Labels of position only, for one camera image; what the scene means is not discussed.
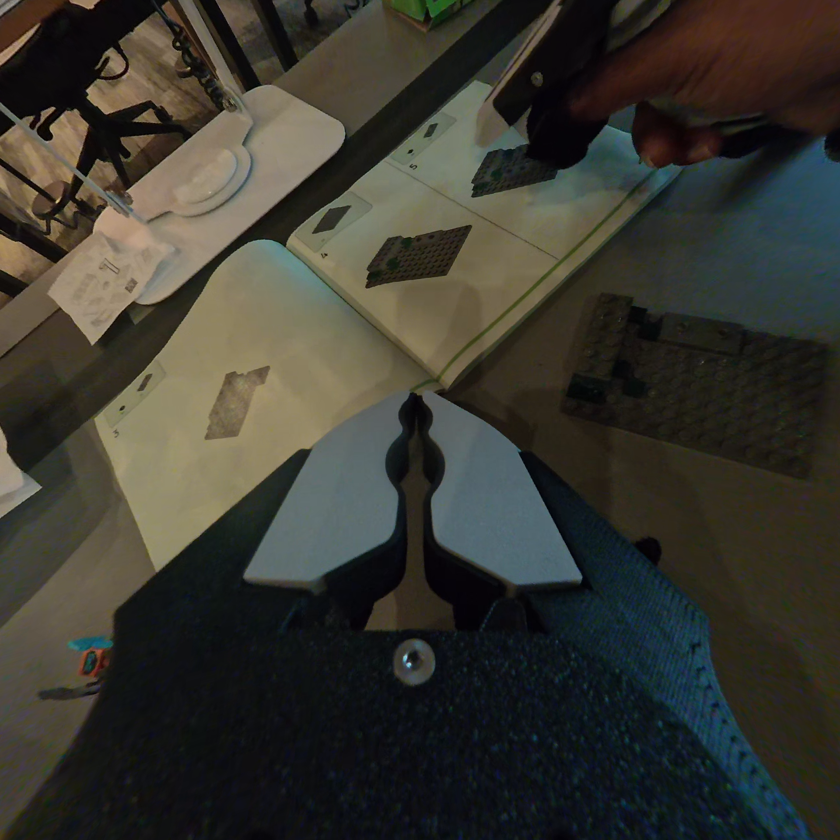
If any person's right hand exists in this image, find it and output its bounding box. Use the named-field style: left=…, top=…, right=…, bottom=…
left=567, top=0, right=840, bottom=170

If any white printed paper sheet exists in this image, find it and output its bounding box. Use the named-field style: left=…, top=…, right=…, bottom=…
left=0, top=427, right=42, bottom=519

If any round stool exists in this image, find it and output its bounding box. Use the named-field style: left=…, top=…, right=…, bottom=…
left=26, top=180, right=76, bottom=237

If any grey studded building baseplate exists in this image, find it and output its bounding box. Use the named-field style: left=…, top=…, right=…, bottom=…
left=560, top=292, right=829, bottom=480

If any teal orange toy piece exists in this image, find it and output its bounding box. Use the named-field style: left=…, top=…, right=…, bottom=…
left=66, top=633, right=116, bottom=680

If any instruction booklet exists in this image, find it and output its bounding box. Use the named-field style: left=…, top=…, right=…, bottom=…
left=95, top=80, right=685, bottom=572

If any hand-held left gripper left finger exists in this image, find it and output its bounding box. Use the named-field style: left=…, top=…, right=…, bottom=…
left=243, top=392, right=421, bottom=597

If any black office chair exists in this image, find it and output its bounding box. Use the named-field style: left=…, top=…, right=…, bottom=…
left=0, top=0, right=194, bottom=198

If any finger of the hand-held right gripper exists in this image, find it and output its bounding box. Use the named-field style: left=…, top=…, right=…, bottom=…
left=476, top=0, right=573, bottom=150

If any folded printed paper leaflet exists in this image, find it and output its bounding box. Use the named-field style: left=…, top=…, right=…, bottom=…
left=49, top=226, right=178, bottom=345

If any black coiled cable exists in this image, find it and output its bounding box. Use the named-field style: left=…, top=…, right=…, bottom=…
left=169, top=26, right=229, bottom=109

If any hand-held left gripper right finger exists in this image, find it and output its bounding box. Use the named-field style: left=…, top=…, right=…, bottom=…
left=420, top=391, right=585, bottom=599

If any green toy box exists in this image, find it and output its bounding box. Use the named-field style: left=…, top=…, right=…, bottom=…
left=390, top=0, right=473, bottom=30

